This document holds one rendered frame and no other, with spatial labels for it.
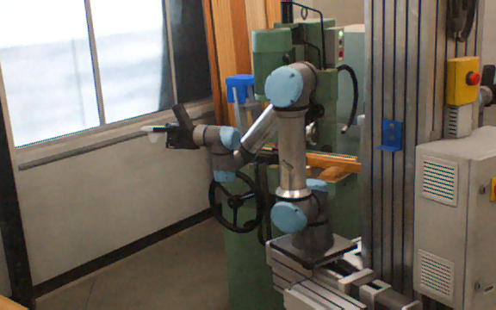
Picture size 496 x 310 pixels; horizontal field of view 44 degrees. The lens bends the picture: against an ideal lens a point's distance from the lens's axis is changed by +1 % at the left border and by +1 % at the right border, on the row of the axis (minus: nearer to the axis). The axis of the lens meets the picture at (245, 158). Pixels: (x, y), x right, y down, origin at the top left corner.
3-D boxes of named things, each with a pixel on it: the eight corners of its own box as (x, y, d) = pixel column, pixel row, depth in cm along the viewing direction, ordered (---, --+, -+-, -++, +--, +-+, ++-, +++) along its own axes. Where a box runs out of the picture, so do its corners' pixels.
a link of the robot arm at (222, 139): (231, 154, 202) (229, 129, 199) (203, 151, 207) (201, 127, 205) (242, 148, 208) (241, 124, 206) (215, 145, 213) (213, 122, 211)
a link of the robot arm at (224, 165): (244, 176, 215) (243, 145, 212) (228, 185, 206) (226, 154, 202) (226, 173, 219) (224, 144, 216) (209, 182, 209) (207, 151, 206)
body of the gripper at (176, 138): (163, 147, 215) (191, 151, 209) (163, 123, 213) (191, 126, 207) (176, 145, 221) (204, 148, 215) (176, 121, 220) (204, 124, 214)
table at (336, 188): (207, 182, 280) (207, 170, 278) (246, 164, 303) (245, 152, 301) (325, 203, 245) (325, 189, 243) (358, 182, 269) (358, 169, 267)
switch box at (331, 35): (323, 63, 289) (323, 28, 284) (333, 60, 296) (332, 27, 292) (335, 64, 285) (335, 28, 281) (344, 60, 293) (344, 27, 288)
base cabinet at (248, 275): (229, 332, 311) (220, 201, 291) (288, 284, 356) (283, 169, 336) (306, 360, 285) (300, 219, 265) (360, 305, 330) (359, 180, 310)
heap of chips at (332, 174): (315, 178, 257) (315, 170, 256) (331, 170, 268) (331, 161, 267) (334, 182, 252) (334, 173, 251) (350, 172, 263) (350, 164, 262)
